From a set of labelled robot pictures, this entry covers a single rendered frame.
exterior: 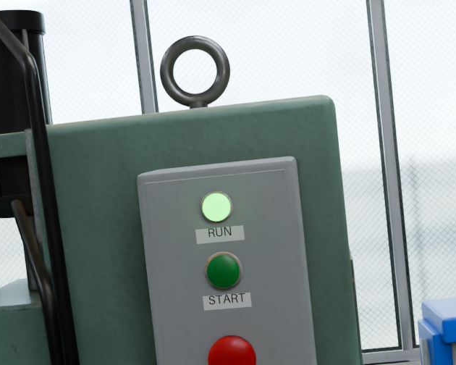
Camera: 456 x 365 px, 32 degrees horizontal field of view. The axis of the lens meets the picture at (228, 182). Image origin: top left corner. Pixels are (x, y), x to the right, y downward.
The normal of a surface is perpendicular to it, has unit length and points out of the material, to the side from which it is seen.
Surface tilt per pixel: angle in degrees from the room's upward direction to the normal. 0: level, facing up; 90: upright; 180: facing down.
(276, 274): 90
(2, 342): 90
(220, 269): 88
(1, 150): 90
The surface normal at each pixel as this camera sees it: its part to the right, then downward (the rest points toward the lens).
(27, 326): -0.11, 0.07
